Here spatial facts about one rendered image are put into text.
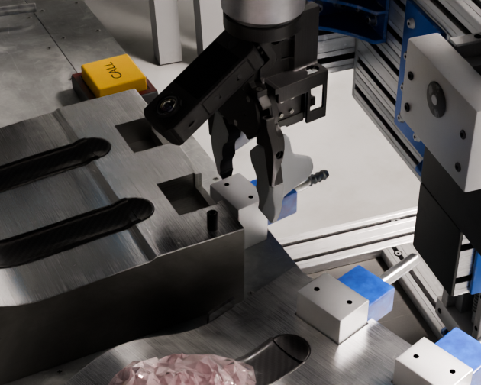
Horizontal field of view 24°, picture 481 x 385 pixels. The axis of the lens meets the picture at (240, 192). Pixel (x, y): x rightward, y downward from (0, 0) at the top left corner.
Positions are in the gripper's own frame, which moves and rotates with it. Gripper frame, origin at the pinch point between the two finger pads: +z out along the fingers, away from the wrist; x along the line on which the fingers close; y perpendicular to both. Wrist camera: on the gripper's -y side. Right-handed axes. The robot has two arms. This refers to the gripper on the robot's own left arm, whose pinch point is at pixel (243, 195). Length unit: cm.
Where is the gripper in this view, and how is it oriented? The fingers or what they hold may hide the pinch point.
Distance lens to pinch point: 110.3
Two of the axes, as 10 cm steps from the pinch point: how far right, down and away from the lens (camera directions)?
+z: 0.0, 7.9, 6.1
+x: -5.7, -5.0, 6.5
